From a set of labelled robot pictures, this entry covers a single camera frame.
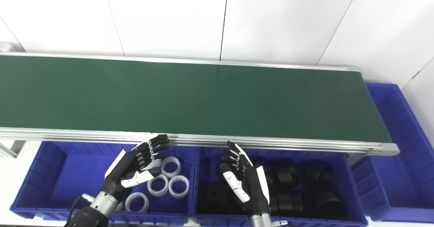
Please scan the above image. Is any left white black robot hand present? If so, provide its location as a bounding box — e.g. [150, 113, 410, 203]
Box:
[102, 134, 170, 200]

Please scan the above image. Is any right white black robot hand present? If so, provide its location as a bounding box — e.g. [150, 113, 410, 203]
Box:
[216, 140, 272, 217]

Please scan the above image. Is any black round plastic part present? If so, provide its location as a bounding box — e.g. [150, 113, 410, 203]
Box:
[314, 191, 343, 219]
[271, 161, 299, 188]
[303, 162, 334, 190]
[198, 182, 228, 214]
[270, 191, 305, 217]

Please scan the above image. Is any blue bin with white rings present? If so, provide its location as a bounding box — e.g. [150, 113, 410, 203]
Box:
[9, 140, 199, 225]

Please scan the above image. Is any blue bin with black parts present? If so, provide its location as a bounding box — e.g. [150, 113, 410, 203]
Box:
[193, 146, 368, 227]

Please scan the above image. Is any green conveyor belt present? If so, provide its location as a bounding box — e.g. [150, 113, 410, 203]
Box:
[0, 42, 400, 157]

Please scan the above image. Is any aluminium conveyor leg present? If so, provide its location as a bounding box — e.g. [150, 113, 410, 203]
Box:
[0, 139, 26, 159]
[346, 152, 368, 168]

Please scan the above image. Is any empty blue bin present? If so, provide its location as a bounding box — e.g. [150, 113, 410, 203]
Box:
[351, 83, 434, 222]

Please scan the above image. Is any white toothed plastic ring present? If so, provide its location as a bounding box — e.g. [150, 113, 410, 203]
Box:
[125, 192, 150, 212]
[147, 174, 169, 197]
[169, 175, 190, 199]
[161, 156, 181, 178]

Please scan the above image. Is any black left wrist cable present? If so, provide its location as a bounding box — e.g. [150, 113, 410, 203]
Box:
[69, 194, 95, 221]

